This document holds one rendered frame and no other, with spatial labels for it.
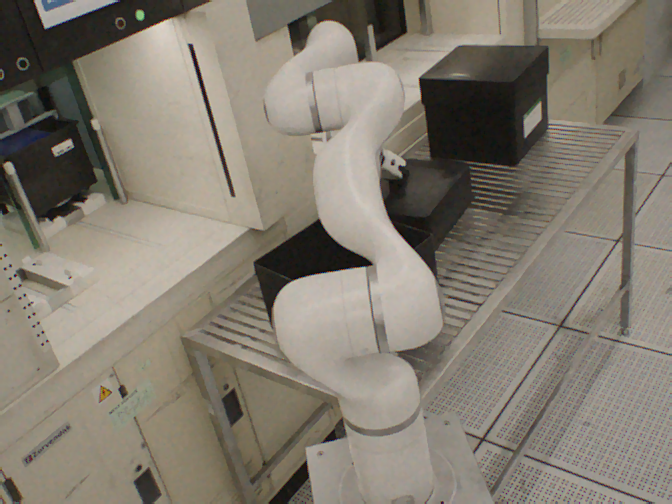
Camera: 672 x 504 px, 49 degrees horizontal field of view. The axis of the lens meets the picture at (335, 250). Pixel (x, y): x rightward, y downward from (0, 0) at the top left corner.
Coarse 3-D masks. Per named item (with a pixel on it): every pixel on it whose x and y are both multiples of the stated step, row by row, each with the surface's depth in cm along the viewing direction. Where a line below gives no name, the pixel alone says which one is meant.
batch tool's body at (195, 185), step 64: (0, 0) 123; (192, 0) 154; (0, 64) 125; (64, 64) 188; (128, 64) 177; (192, 64) 162; (256, 64) 166; (128, 128) 191; (192, 128) 175; (256, 128) 170; (128, 192) 207; (192, 192) 189; (256, 192) 174; (64, 256) 186; (128, 256) 180; (192, 256) 175; (256, 256) 186; (0, 320) 134; (64, 320) 161; (128, 320) 157; (192, 320) 172; (0, 384) 137; (64, 384) 147; (128, 384) 160; (192, 384) 176; (256, 384) 195; (0, 448) 139; (64, 448) 150; (128, 448) 164; (192, 448) 180; (256, 448) 201
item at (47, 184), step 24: (24, 96) 190; (48, 120) 203; (72, 120) 198; (48, 144) 191; (72, 144) 196; (24, 168) 187; (48, 168) 192; (72, 168) 198; (0, 192) 196; (48, 192) 194; (72, 192) 199; (48, 216) 198
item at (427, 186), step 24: (408, 168) 195; (432, 168) 193; (456, 168) 191; (384, 192) 186; (408, 192) 184; (432, 192) 182; (456, 192) 186; (408, 216) 175; (432, 216) 174; (456, 216) 188
